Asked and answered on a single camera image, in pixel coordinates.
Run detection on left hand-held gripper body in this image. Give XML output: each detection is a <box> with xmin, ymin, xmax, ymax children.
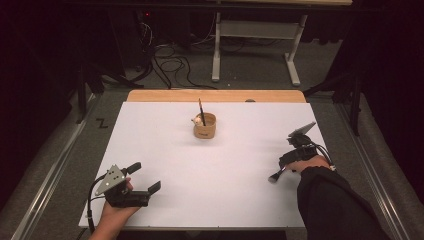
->
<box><xmin>94</xmin><ymin>164</ymin><xmax>151</xmax><ymax>208</ymax></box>

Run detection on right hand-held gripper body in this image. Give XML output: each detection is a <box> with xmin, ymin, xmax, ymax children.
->
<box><xmin>287</xmin><ymin>121</ymin><xmax>318</xmax><ymax>162</ymax></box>

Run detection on black makeup brush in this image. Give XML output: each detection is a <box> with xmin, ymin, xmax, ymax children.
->
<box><xmin>267</xmin><ymin>165</ymin><xmax>288</xmax><ymax>184</ymax></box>

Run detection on round wooden brush holder cup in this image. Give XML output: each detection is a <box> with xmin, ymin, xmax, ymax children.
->
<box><xmin>190</xmin><ymin>111</ymin><xmax>218</xmax><ymax>140</ymax></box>

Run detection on thin black copper-tipped brush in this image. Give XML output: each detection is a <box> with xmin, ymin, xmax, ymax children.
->
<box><xmin>198</xmin><ymin>97</ymin><xmax>207</xmax><ymax>127</ymax></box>

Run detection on person's right hand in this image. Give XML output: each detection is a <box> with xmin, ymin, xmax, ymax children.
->
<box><xmin>285</xmin><ymin>154</ymin><xmax>332</xmax><ymax>174</ymax></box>

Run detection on person's left hand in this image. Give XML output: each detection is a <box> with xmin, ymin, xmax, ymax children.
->
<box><xmin>88</xmin><ymin>200</ymin><xmax>141</xmax><ymax>240</ymax></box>

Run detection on white table cover sheet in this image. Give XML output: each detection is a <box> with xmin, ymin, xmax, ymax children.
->
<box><xmin>78</xmin><ymin>101</ymin><xmax>334</xmax><ymax>231</ymax></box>

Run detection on black metal stand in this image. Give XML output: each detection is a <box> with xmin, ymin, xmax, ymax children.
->
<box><xmin>303</xmin><ymin>71</ymin><xmax>364</xmax><ymax>137</ymax></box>
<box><xmin>74</xmin><ymin>63</ymin><xmax>144</xmax><ymax>124</ymax></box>

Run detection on dark equipment box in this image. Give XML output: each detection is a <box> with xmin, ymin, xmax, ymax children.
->
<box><xmin>108</xmin><ymin>8</ymin><xmax>156</xmax><ymax>76</ymax></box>

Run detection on right hand-held gripper cable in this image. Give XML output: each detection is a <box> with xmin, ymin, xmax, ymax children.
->
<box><xmin>308</xmin><ymin>141</ymin><xmax>336</xmax><ymax>171</ymax></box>

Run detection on hand-held gripper cable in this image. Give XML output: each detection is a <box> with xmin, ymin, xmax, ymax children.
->
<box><xmin>86</xmin><ymin>173</ymin><xmax>109</xmax><ymax>236</ymax></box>
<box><xmin>308</xmin><ymin>141</ymin><xmax>336</xmax><ymax>171</ymax></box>

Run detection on left hand-held gripper cable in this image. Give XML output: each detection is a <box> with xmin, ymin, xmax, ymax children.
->
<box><xmin>86</xmin><ymin>173</ymin><xmax>109</xmax><ymax>236</ymax></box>

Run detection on metal floor rail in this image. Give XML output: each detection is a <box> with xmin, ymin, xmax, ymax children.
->
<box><xmin>334</xmin><ymin>103</ymin><xmax>413</xmax><ymax>240</ymax></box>
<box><xmin>13</xmin><ymin>93</ymin><xmax>101</xmax><ymax>240</ymax></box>

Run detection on black floor cables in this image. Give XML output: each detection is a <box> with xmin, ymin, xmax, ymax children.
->
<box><xmin>151</xmin><ymin>43</ymin><xmax>218</xmax><ymax>91</ymax></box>

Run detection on white metal desk frame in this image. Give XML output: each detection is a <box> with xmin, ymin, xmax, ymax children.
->
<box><xmin>206</xmin><ymin>0</ymin><xmax>354</xmax><ymax>88</ymax></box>

